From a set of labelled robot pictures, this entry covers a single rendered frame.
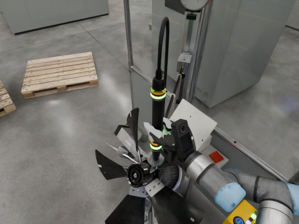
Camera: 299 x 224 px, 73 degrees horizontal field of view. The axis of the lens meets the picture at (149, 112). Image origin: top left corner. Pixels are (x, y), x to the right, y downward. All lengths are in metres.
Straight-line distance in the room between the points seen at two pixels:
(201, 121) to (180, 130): 0.61
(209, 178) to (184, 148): 0.11
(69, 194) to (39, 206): 0.30
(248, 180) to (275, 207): 0.10
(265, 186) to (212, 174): 0.15
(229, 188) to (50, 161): 2.45
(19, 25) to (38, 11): 0.55
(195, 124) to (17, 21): 5.52
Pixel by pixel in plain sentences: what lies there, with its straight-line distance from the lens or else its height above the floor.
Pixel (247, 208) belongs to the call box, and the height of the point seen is 1.07.
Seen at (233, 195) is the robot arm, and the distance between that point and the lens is 0.58.
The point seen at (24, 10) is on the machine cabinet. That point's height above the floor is 0.52.
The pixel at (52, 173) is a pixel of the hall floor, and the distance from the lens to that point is 2.72.
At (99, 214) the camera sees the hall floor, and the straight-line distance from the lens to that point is 2.35.
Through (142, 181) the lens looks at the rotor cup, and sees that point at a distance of 1.05.
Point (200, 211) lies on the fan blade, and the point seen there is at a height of 1.21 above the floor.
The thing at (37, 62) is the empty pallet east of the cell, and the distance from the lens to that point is 4.47.
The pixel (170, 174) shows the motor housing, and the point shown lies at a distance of 1.16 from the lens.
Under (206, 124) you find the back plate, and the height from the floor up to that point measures 1.33.
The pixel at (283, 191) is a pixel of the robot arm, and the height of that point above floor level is 1.66.
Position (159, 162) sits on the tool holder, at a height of 1.46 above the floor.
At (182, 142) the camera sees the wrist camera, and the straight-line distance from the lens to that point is 0.60.
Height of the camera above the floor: 2.17
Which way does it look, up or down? 45 degrees down
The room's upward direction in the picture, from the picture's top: straight up
